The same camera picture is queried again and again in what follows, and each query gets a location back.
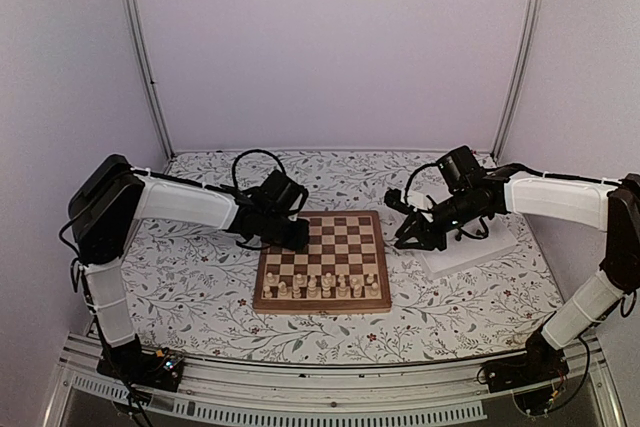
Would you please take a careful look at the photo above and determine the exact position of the right aluminium frame post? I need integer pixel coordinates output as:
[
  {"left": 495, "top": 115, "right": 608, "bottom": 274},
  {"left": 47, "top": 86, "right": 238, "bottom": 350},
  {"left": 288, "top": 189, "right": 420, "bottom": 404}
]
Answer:
[{"left": 491, "top": 0, "right": 543, "bottom": 162}]

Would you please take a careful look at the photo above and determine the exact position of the white divided tray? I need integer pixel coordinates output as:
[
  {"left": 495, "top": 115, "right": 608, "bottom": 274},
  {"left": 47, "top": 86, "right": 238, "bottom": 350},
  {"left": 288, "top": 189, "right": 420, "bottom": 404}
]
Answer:
[{"left": 415, "top": 217, "right": 518, "bottom": 280}]

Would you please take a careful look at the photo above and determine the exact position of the left wrist cable loop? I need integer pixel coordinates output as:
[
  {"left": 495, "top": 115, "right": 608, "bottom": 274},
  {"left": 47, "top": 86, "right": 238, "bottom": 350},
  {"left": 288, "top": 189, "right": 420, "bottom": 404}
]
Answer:
[{"left": 231, "top": 148, "right": 289, "bottom": 198}]

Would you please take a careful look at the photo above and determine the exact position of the white chess queen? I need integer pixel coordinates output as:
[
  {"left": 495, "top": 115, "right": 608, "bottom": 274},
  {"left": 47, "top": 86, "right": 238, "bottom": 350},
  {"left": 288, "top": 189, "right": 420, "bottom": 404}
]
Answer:
[{"left": 306, "top": 283, "right": 318, "bottom": 299}]

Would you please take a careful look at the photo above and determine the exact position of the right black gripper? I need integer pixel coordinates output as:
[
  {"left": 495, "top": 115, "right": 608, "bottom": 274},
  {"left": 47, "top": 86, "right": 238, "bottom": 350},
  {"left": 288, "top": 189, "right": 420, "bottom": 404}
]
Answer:
[{"left": 395, "top": 188, "right": 486, "bottom": 252}]

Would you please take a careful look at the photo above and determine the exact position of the front aluminium rail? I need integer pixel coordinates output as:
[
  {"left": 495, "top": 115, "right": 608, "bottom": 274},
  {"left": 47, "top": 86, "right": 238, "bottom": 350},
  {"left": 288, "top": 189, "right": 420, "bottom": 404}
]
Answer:
[{"left": 41, "top": 335, "right": 627, "bottom": 426}]

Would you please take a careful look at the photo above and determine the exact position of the white chess bishop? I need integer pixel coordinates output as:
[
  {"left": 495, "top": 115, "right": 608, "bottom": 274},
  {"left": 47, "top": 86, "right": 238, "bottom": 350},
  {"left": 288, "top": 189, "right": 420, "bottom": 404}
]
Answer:
[
  {"left": 292, "top": 284, "right": 302, "bottom": 299},
  {"left": 337, "top": 282, "right": 349, "bottom": 297}
]

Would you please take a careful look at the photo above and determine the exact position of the wooden chess board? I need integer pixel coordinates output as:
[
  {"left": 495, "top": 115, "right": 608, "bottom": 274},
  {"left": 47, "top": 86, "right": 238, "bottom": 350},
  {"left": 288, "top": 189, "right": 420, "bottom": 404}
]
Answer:
[{"left": 253, "top": 210, "right": 392, "bottom": 315}]

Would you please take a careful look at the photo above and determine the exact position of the left aluminium frame post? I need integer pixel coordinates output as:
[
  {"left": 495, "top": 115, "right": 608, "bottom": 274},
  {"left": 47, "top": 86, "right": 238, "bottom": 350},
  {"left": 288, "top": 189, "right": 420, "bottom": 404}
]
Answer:
[{"left": 122, "top": 0, "right": 175, "bottom": 160}]

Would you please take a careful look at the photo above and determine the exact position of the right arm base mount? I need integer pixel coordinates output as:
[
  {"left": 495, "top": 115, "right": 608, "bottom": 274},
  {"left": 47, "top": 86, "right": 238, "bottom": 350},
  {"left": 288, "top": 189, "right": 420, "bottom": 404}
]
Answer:
[{"left": 477, "top": 340, "right": 569, "bottom": 416}]

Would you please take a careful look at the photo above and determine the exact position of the wrist cable loop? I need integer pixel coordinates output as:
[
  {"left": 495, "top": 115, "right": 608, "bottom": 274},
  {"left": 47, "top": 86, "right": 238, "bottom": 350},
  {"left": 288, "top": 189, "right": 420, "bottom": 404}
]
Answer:
[
  {"left": 231, "top": 148, "right": 289, "bottom": 198},
  {"left": 403, "top": 161, "right": 444, "bottom": 208}
]

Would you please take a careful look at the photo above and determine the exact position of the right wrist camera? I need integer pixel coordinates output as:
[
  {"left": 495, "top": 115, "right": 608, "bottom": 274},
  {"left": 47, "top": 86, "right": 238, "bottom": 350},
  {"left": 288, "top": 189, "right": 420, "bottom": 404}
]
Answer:
[{"left": 384, "top": 189, "right": 435, "bottom": 215}]

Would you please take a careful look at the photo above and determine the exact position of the right wrist cable loop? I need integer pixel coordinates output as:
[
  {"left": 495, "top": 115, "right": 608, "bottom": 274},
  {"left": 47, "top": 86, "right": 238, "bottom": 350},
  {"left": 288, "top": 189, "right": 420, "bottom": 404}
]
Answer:
[{"left": 403, "top": 161, "right": 444, "bottom": 208}]

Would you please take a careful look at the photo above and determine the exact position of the aluminium frame post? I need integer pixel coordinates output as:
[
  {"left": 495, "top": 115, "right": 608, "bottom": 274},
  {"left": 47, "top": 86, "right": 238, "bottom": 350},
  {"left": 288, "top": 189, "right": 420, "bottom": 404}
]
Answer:
[
  {"left": 122, "top": 0, "right": 175, "bottom": 160},
  {"left": 491, "top": 0, "right": 543, "bottom": 162}
]

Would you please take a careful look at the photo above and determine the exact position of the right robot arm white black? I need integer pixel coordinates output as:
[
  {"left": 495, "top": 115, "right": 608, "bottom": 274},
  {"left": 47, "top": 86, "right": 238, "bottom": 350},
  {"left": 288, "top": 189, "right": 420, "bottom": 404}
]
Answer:
[{"left": 384, "top": 145, "right": 639, "bottom": 383}]

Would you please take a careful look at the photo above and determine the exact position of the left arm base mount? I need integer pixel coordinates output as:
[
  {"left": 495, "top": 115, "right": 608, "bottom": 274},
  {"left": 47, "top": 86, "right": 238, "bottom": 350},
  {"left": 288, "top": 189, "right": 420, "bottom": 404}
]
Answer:
[{"left": 97, "top": 339, "right": 184, "bottom": 392}]

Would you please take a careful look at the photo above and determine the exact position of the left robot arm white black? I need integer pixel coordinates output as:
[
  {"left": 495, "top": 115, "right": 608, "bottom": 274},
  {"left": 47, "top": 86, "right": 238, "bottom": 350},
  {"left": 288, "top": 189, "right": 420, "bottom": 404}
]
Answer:
[{"left": 64, "top": 154, "right": 309, "bottom": 381}]

